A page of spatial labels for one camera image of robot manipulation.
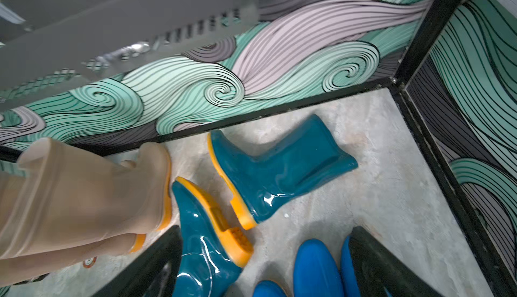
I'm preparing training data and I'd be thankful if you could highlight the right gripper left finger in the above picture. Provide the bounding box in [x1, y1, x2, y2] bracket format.
[94, 226, 183, 296]

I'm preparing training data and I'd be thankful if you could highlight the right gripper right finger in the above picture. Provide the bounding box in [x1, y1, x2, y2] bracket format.
[350, 226, 441, 296]

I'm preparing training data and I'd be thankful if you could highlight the blue boot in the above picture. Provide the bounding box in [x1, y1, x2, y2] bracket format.
[252, 280, 287, 297]
[293, 239, 345, 296]
[341, 235, 391, 296]

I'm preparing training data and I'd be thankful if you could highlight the teal boot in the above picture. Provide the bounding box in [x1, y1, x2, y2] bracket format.
[172, 177, 254, 296]
[207, 115, 358, 230]

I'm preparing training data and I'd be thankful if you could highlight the blue boot front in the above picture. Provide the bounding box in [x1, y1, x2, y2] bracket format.
[252, 280, 287, 297]

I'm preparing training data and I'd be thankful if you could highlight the beige boot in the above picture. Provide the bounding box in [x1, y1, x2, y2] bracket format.
[1, 234, 146, 287]
[1, 138, 172, 259]

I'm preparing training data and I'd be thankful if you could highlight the black wall shelf tray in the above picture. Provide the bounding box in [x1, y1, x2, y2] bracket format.
[1, 0, 259, 111]

